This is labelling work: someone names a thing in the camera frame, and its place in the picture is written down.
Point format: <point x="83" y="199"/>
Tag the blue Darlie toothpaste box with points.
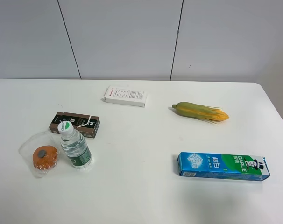
<point x="223" y="166"/>

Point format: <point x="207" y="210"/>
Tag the orange pastry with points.
<point x="41" y="153"/>

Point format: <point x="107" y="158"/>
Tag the brown coffee capsule box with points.
<point x="87" y="125"/>

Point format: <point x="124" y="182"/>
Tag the white cardboard box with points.
<point x="125" y="96"/>

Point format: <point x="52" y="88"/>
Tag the clear water bottle green label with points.
<point x="74" y="145"/>

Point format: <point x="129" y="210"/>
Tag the toy corn cob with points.
<point x="200" y="112"/>

